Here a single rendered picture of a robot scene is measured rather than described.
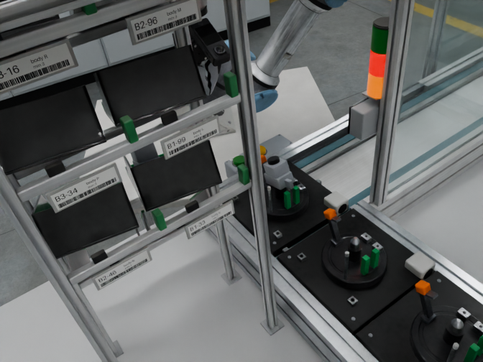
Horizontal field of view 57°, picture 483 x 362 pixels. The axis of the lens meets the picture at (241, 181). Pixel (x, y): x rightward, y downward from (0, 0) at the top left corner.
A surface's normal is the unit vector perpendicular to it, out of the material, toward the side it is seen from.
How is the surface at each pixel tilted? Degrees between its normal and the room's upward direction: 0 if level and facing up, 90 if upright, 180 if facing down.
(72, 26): 90
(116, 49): 90
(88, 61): 90
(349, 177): 0
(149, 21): 90
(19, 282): 0
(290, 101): 0
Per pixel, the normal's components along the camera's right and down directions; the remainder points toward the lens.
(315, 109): -0.11, -0.74
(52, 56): 0.56, 0.50
